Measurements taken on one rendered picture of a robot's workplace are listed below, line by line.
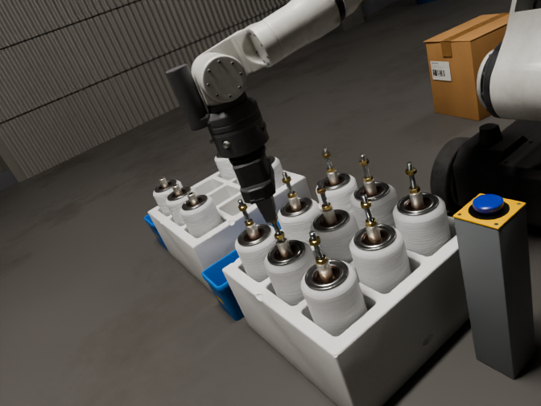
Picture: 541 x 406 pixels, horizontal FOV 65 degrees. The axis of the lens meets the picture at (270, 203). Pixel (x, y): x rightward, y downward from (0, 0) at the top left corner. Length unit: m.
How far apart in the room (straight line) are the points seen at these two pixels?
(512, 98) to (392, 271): 0.36
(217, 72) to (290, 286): 0.40
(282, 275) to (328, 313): 0.12
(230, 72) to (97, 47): 3.25
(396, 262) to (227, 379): 0.46
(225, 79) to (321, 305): 0.38
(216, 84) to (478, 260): 0.46
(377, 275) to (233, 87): 0.40
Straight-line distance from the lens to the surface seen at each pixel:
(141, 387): 1.12
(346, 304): 0.71
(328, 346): 0.72
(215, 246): 1.15
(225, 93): 0.63
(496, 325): 0.79
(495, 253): 0.69
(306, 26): 0.69
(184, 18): 4.10
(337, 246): 0.84
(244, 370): 1.00
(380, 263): 0.76
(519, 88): 0.84
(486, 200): 0.69
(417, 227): 0.82
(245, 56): 0.72
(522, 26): 0.88
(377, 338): 0.75
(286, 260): 0.79
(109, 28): 3.89
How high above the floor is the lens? 0.70
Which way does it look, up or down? 26 degrees down
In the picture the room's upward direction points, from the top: 21 degrees counter-clockwise
